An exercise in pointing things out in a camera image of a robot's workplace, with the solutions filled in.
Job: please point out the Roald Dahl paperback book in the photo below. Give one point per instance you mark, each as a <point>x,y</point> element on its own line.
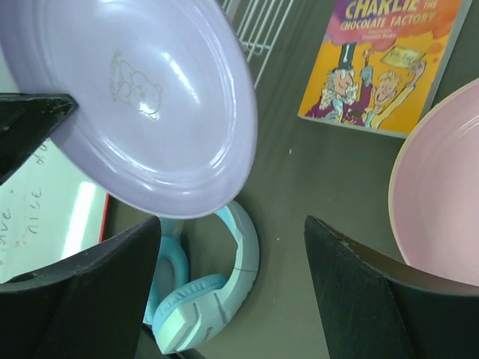
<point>380,63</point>

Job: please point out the light blue headphones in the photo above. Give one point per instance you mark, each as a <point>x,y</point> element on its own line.
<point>182,313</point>

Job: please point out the white wire dish rack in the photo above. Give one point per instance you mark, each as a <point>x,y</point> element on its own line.
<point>257,23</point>

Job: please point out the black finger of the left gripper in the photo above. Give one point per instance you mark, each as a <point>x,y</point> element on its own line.
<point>27,120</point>

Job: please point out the purple plate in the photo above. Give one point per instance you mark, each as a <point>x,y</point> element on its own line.
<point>167,115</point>

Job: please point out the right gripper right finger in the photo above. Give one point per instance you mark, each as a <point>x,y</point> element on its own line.
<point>372,306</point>

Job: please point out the red-framed whiteboard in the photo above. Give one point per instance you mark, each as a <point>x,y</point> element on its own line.
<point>49,211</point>

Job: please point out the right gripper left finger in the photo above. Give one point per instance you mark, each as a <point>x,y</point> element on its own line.
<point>90,305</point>

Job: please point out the pink plate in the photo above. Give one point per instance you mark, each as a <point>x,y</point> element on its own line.
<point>433,190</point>

